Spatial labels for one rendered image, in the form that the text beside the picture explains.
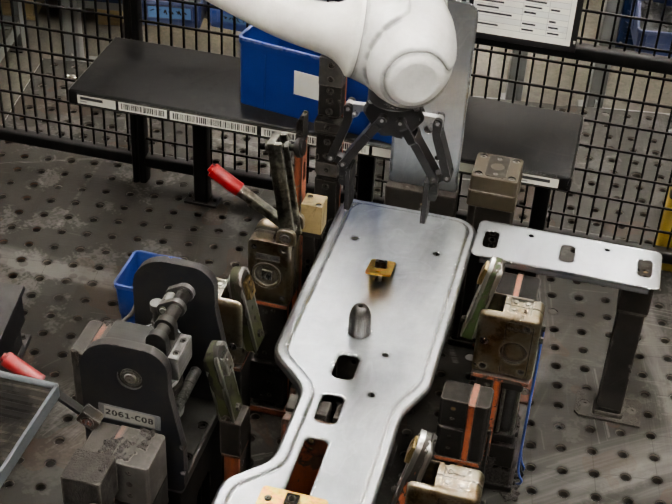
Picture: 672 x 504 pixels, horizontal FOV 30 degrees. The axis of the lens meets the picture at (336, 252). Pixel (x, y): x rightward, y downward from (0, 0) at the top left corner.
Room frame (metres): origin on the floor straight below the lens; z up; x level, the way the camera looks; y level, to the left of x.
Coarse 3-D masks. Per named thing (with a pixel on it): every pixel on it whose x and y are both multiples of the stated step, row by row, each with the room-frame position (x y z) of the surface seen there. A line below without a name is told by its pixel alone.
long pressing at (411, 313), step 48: (336, 240) 1.58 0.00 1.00; (384, 240) 1.58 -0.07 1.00; (432, 240) 1.59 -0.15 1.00; (336, 288) 1.46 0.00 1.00; (384, 288) 1.46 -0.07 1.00; (432, 288) 1.47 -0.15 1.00; (288, 336) 1.34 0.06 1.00; (336, 336) 1.35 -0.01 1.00; (384, 336) 1.35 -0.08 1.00; (432, 336) 1.36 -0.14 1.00; (336, 384) 1.25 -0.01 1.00; (384, 384) 1.25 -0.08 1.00; (288, 432) 1.15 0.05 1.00; (336, 432) 1.16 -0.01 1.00; (384, 432) 1.16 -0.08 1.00; (240, 480) 1.06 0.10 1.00; (288, 480) 1.07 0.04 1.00; (336, 480) 1.07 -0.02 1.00
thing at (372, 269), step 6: (372, 264) 1.50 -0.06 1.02; (378, 264) 1.48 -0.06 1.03; (384, 264) 1.48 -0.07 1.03; (390, 264) 1.51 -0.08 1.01; (366, 270) 1.46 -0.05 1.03; (372, 270) 1.47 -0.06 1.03; (378, 270) 1.47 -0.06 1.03; (384, 270) 1.47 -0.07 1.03; (390, 270) 1.48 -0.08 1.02; (384, 276) 1.45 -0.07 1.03; (390, 276) 1.45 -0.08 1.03
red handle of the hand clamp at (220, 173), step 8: (208, 168) 1.54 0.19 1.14; (216, 168) 1.54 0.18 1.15; (216, 176) 1.53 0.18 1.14; (224, 176) 1.53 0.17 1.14; (232, 176) 1.54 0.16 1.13; (224, 184) 1.53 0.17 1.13; (232, 184) 1.53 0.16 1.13; (240, 184) 1.53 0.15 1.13; (232, 192) 1.52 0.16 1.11; (240, 192) 1.52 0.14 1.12; (248, 192) 1.53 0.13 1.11; (248, 200) 1.52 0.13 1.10; (256, 200) 1.52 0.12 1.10; (256, 208) 1.52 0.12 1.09; (264, 208) 1.52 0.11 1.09; (272, 208) 1.52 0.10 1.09; (264, 216) 1.52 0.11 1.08; (272, 216) 1.51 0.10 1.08
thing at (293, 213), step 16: (272, 144) 1.50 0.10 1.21; (288, 144) 1.51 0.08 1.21; (304, 144) 1.52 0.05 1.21; (272, 160) 1.50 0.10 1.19; (288, 160) 1.53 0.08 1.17; (272, 176) 1.50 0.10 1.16; (288, 176) 1.53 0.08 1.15; (288, 192) 1.50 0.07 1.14; (288, 208) 1.50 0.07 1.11; (288, 224) 1.50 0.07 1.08
